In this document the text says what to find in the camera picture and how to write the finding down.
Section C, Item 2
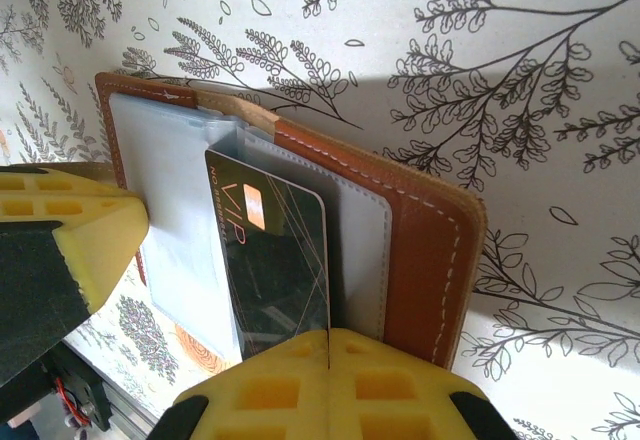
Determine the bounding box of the brown leather card holder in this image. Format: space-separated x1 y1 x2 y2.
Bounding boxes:
94 72 489 372

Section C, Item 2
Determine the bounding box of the aluminium mounting rail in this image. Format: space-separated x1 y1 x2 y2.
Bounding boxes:
97 379 157 436

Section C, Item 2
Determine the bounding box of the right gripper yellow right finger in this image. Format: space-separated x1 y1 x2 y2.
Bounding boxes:
328 328 510 440

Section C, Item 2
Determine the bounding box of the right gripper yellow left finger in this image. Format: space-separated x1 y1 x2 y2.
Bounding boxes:
149 329 332 440

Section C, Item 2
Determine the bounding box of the floral patterned table cover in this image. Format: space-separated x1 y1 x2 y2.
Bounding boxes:
0 0 640 440

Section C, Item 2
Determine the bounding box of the black VIP card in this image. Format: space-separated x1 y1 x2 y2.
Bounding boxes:
204 147 335 362

